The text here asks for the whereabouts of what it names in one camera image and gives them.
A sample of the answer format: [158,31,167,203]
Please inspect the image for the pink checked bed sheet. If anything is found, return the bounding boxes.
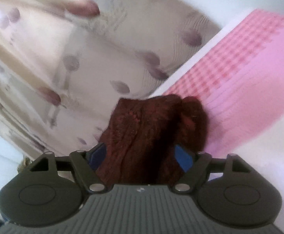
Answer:
[148,8,284,227]

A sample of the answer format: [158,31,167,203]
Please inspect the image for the dark red knitted garment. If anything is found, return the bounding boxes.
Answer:
[96,94,211,186]

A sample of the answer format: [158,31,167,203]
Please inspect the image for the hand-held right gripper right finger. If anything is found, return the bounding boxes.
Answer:
[171,145,251,193]

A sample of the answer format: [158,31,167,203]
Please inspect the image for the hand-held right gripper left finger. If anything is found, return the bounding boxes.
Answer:
[29,142,107,194]

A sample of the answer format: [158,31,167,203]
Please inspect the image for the beige leaf print curtain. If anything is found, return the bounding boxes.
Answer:
[0,0,221,162]

